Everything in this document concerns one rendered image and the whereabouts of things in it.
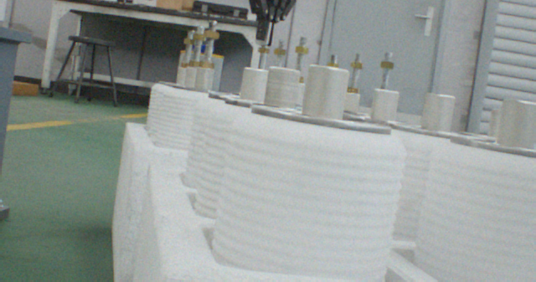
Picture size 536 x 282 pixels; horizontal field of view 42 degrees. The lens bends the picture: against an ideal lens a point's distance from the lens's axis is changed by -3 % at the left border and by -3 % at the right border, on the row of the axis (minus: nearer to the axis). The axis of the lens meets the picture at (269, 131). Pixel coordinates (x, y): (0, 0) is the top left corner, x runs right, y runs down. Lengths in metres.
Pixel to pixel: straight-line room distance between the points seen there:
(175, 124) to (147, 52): 5.28
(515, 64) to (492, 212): 5.76
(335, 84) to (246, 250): 0.10
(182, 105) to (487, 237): 0.54
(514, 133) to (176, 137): 0.52
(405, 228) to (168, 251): 0.20
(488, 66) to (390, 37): 0.83
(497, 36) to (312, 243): 5.80
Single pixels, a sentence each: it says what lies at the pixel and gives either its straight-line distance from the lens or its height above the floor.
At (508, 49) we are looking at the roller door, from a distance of 6.13.
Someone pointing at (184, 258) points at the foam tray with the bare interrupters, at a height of 0.18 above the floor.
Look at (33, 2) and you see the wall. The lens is 6.49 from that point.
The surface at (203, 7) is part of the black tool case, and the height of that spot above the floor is 0.82.
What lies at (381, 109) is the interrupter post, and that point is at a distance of 0.64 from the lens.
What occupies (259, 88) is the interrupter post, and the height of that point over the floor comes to 0.27.
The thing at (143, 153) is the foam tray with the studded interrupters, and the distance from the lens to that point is 0.83.
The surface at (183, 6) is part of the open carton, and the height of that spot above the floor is 0.82.
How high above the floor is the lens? 0.26
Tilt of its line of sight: 3 degrees down
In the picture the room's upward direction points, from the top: 9 degrees clockwise
